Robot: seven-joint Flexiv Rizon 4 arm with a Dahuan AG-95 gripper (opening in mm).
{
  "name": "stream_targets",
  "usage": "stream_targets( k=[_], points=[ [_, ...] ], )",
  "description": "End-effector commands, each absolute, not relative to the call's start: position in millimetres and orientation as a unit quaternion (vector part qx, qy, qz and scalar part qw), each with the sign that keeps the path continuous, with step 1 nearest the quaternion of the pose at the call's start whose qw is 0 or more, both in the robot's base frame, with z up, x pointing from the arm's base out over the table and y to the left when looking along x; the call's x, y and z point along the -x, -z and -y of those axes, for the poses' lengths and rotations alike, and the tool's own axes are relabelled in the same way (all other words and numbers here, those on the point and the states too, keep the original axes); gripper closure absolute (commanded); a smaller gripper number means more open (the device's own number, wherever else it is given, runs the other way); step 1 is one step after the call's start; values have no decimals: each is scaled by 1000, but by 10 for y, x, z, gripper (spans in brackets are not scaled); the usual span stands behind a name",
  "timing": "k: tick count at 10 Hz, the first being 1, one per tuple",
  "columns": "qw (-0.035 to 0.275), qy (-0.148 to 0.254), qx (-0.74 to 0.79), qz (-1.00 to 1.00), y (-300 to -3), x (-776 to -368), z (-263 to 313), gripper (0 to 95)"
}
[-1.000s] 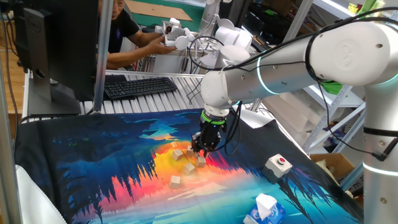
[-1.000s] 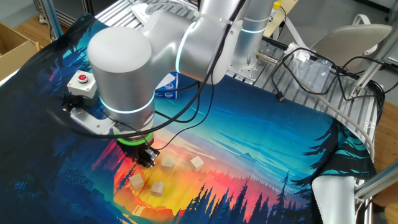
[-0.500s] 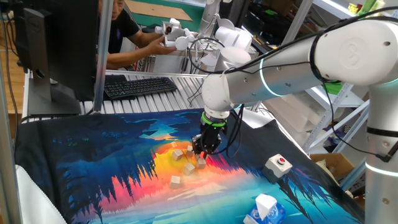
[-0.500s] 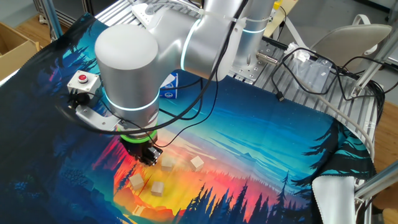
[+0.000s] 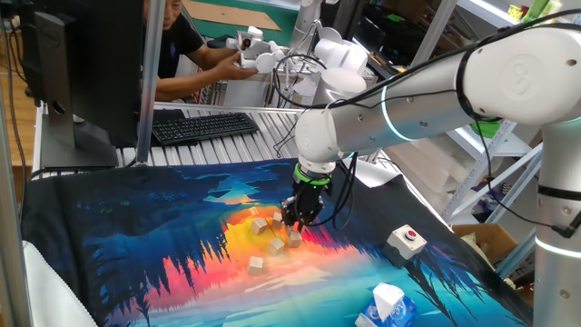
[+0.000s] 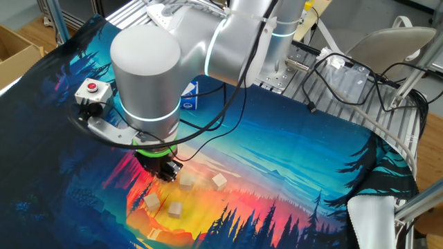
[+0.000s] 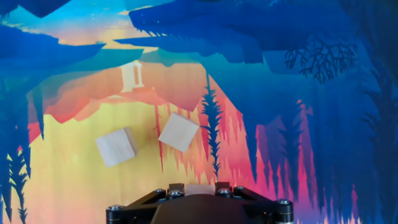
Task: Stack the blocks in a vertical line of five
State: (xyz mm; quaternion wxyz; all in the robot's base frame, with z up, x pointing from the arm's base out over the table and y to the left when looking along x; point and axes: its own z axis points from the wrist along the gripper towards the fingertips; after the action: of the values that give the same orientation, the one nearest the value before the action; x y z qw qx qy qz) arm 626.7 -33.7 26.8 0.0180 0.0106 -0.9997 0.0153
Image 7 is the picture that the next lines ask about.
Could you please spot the light wooden cube block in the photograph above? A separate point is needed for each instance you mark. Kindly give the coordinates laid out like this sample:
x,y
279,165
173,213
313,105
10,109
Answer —
x,y
115,147
178,132
199,189

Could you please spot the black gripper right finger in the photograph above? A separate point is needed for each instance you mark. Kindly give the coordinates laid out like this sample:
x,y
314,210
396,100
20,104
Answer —
x,y
264,208

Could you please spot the sunset forest printed cloth mat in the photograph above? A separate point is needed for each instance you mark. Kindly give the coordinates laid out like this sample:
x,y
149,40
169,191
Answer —
x,y
280,155

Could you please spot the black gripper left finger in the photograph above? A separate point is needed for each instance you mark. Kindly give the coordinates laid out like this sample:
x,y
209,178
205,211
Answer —
x,y
140,207

